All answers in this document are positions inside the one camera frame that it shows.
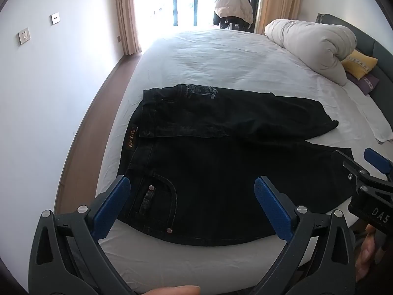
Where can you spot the white wall socket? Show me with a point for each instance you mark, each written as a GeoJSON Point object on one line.
{"type": "Point", "coordinates": [24, 36]}

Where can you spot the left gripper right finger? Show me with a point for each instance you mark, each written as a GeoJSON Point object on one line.
{"type": "Point", "coordinates": [318, 257]}

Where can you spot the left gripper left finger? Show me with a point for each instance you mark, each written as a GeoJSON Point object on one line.
{"type": "Point", "coordinates": [66, 257]}

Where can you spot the black jeans pants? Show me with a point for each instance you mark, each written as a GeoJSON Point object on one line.
{"type": "Point", "coordinates": [192, 154]}

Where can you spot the left beige curtain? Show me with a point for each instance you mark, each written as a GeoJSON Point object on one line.
{"type": "Point", "coordinates": [127, 26]}

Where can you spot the white wall switch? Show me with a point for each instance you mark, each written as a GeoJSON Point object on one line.
{"type": "Point", "coordinates": [55, 18]}

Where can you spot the yellow pillow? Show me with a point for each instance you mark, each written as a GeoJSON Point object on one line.
{"type": "Point", "coordinates": [358, 64]}

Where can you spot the purple pillow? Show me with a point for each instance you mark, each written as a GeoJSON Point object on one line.
{"type": "Point", "coordinates": [366, 84]}

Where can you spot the white bed sheet mattress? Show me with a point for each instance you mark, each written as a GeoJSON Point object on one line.
{"type": "Point", "coordinates": [228, 60]}

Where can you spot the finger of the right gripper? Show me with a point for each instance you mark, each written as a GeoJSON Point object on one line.
{"type": "Point", "coordinates": [379, 162]}
{"type": "Point", "coordinates": [348, 173]}

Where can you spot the dark green headboard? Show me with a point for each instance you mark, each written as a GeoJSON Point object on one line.
{"type": "Point", "coordinates": [382, 94]}

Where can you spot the rolled white duvet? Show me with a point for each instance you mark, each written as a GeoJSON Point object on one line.
{"type": "Point", "coordinates": [319, 46]}

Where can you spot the white puffer jacket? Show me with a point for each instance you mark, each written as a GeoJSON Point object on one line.
{"type": "Point", "coordinates": [236, 12]}

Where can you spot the person right hand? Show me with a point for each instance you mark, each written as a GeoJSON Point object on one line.
{"type": "Point", "coordinates": [369, 253]}

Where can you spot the person left hand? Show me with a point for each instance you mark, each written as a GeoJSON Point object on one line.
{"type": "Point", "coordinates": [177, 290]}

